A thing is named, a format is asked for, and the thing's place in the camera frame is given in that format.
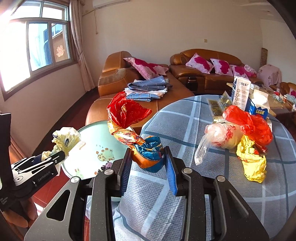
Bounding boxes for red plastic bag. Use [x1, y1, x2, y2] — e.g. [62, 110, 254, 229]
[222, 105, 273, 146]

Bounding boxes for brown leather chaise sofa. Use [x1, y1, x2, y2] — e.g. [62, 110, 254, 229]
[85, 51, 193, 133]

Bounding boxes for pale yellow bag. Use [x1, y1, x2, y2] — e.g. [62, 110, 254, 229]
[41, 127, 81, 161]

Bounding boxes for blue plaid tablecloth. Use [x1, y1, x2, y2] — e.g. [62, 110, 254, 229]
[113, 95, 295, 240]

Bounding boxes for person's left hand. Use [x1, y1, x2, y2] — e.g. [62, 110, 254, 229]
[2, 197, 38, 228]

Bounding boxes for window with frame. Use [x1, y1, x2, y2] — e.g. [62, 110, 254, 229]
[1, 1, 77, 100]

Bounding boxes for pink floral pillow right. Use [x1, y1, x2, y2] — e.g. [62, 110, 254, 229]
[230, 65, 249, 79]

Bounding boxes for purple foil wrapper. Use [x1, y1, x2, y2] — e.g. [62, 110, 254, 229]
[94, 162, 112, 175]

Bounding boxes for white red-print plastic bag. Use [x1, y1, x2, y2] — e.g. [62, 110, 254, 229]
[194, 123, 243, 165]

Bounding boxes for brown leather armchair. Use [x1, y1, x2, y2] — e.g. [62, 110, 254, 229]
[269, 82, 296, 97]

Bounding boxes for gold foil packet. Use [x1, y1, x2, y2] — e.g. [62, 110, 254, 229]
[207, 91, 232, 117]

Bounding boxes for folded blue plaid sheets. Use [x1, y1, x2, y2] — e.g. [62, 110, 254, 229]
[125, 76, 173, 102]

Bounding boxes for white air conditioner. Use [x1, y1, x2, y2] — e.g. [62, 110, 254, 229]
[92, 0, 130, 9]

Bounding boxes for yellow plastic bag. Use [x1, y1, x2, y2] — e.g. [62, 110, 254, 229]
[236, 135, 267, 183]

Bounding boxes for beige curtain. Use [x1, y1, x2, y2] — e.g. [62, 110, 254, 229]
[69, 0, 95, 92]

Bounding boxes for light green trash bucket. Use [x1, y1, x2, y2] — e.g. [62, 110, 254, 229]
[62, 120, 127, 180]

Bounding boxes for pink floral pillow middle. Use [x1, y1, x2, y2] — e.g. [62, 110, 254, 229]
[210, 58, 233, 77]

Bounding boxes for wooden coffee table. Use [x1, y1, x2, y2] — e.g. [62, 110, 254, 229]
[226, 82, 296, 126]

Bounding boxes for white tall paper box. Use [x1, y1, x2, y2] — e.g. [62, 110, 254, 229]
[231, 76, 251, 111]

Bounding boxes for pink floral pillow left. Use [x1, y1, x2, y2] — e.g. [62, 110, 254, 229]
[185, 53, 214, 74]

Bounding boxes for pink cloth covered chair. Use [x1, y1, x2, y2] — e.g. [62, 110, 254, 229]
[257, 64, 282, 86]

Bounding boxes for blue Look milk carton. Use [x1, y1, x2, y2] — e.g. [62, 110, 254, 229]
[245, 89, 270, 119]

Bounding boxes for brown leather three-seat sofa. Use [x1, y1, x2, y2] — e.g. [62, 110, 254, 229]
[169, 48, 265, 95]

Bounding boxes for orange blue snack wrapper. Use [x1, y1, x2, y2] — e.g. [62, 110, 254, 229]
[106, 90, 165, 174]

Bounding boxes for pink floral pillow on chaise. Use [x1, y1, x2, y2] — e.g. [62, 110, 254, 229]
[124, 57, 169, 80]

